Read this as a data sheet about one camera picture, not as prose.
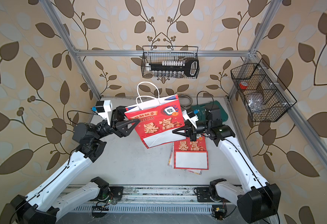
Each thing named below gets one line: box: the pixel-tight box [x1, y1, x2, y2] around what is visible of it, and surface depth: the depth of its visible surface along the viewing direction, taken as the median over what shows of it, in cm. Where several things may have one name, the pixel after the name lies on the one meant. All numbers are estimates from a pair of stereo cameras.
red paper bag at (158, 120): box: [124, 81, 187, 149], surface depth 57 cm
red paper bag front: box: [173, 133, 209, 170], surface depth 85 cm
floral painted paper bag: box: [167, 141, 203, 175], surface depth 86 cm
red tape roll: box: [239, 82, 249, 90], surface depth 84 cm
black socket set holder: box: [146, 57, 200, 78], surface depth 86 cm
